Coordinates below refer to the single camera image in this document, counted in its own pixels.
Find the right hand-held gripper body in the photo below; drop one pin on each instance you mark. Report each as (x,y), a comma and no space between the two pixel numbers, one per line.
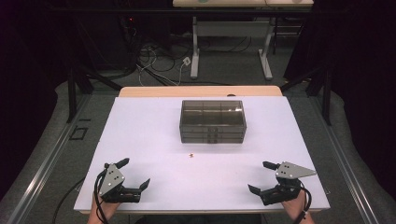
(292,171)

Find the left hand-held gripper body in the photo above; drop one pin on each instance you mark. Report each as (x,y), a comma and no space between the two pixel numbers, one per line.
(112,182)

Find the smoky clear plastic drawer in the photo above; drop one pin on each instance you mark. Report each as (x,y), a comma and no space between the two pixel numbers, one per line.
(199,135)
(199,129)
(199,140)

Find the smoky clear drawer cabinet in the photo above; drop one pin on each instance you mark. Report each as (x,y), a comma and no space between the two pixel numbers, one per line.
(212,113)

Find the person's left hand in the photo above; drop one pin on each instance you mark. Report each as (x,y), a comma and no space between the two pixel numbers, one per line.
(106,210)

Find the person's right hand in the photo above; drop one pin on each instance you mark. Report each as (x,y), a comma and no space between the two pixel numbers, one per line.
(295,207)

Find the black metal stand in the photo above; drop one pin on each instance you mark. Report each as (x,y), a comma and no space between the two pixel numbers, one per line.
(72,93)
(326,93)

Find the light wooden table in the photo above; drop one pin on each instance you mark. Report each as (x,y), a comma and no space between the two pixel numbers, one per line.
(199,91)

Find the white power adapter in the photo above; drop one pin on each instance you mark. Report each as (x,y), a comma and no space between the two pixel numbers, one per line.
(186,61)

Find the dark curtain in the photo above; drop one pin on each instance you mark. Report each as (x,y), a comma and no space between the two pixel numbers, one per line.
(25,77)
(367,77)

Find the white desk with metal legs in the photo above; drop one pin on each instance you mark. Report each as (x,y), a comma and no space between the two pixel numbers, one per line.
(232,28)

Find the aluminium floor rail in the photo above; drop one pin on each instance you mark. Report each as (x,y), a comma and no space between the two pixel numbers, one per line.
(345,161)
(46,169)

